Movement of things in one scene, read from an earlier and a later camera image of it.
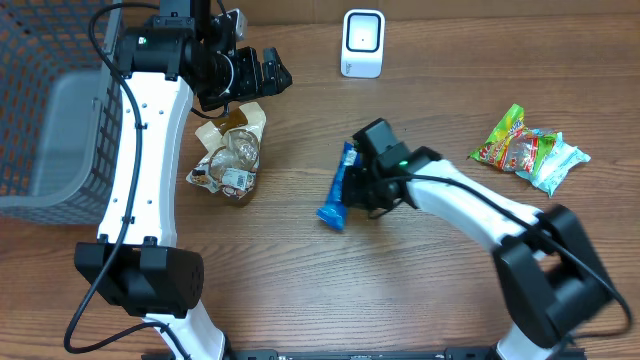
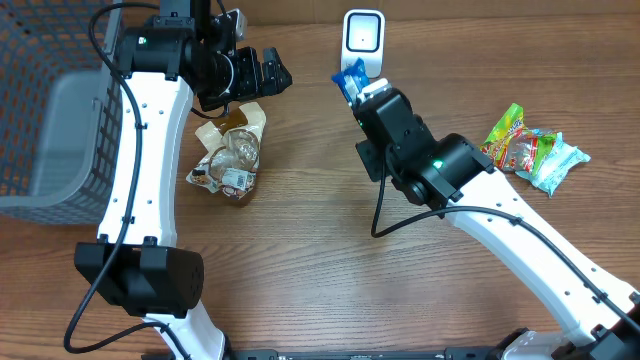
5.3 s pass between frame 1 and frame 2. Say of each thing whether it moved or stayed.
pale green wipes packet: stayed
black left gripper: stayed
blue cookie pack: moved
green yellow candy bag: stayed
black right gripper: moved
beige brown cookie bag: stayed
